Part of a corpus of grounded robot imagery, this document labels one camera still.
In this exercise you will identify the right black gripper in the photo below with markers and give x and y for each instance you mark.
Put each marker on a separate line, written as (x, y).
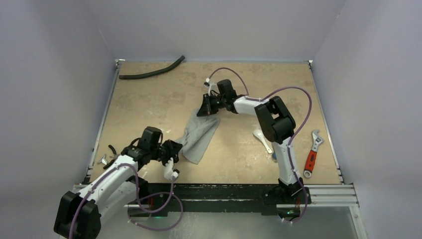
(208, 105)

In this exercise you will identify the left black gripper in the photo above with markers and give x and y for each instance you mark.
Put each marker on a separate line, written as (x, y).
(173, 149)

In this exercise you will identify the grey cloth napkin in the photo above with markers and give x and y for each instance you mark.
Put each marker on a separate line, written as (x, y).
(197, 136)

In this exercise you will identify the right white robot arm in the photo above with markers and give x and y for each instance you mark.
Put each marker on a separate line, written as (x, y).
(277, 124)

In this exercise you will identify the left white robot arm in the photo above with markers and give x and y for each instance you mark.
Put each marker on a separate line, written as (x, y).
(81, 214)

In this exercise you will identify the small silver metal clip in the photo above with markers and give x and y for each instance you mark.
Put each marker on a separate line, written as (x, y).
(103, 160)

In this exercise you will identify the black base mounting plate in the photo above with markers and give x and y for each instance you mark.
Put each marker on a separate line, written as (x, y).
(154, 195)

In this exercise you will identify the red adjustable wrench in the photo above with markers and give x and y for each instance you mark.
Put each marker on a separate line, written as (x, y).
(311, 159)

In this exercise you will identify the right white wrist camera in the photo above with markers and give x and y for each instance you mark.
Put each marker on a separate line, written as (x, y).
(211, 87)

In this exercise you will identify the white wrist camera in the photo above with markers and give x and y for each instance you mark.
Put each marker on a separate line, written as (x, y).
(170, 173)
(211, 87)

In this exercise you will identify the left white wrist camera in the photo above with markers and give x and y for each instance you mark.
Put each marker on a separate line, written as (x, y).
(170, 173)

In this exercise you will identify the aluminium frame rail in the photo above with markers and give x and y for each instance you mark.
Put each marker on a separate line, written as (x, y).
(329, 196)

